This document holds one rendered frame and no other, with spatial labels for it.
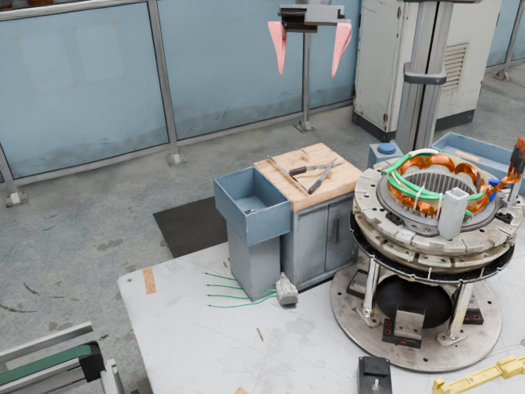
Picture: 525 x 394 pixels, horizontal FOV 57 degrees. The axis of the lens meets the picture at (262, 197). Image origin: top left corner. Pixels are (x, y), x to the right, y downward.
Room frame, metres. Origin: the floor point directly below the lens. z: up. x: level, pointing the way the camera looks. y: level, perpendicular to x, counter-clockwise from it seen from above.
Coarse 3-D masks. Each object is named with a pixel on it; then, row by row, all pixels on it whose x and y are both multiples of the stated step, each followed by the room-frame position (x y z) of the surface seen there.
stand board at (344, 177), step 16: (320, 144) 1.08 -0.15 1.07; (288, 160) 1.01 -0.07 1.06; (304, 160) 1.00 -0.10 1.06; (320, 160) 1.00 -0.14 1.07; (336, 160) 1.00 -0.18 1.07; (272, 176) 0.94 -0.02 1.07; (304, 176) 0.93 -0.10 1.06; (320, 176) 0.93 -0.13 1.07; (336, 176) 0.93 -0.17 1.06; (352, 176) 0.93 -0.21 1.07; (288, 192) 0.87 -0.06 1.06; (320, 192) 0.87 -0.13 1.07; (336, 192) 0.88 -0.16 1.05
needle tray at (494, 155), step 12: (444, 144) 1.11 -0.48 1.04; (456, 144) 1.11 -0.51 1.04; (468, 144) 1.09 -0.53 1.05; (480, 144) 1.07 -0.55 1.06; (480, 156) 1.06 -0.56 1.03; (492, 156) 1.04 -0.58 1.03; (504, 156) 1.02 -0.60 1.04; (480, 168) 0.96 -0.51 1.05; (492, 168) 0.94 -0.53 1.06; (504, 168) 1.00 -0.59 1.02
